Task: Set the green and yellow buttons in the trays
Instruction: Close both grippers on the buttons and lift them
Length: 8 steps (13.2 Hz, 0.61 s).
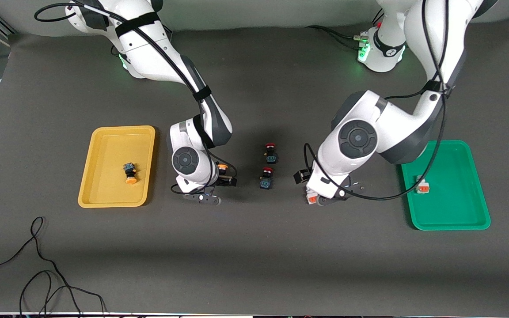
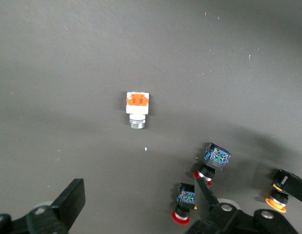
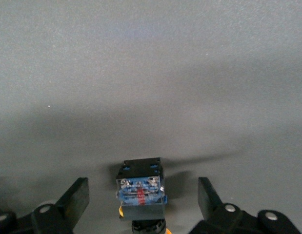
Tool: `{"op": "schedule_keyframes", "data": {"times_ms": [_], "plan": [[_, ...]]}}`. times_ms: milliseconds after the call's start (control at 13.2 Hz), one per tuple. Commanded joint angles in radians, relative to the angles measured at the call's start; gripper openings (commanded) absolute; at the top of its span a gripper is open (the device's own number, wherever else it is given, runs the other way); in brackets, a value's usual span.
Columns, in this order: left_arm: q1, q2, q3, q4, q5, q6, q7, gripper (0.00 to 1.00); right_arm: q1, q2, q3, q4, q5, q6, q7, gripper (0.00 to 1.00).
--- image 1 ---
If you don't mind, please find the loose black table cable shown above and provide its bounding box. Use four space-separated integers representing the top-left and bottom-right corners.
0 216 107 318

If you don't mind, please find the green plastic tray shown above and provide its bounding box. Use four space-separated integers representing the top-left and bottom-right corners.
398 140 491 231

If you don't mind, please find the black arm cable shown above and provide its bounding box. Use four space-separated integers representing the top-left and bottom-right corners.
34 0 238 197
303 0 452 201

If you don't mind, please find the red mushroom push button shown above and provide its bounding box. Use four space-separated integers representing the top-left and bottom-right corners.
259 167 274 190
263 143 279 164

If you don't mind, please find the long black left base cable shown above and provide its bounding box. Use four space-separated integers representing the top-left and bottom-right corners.
305 25 365 45

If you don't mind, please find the yellow plastic tray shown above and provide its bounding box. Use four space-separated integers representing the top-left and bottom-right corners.
78 125 156 208

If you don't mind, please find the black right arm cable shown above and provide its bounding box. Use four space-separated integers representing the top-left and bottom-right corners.
34 0 238 197

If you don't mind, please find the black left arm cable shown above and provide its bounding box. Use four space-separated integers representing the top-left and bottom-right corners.
303 0 452 201

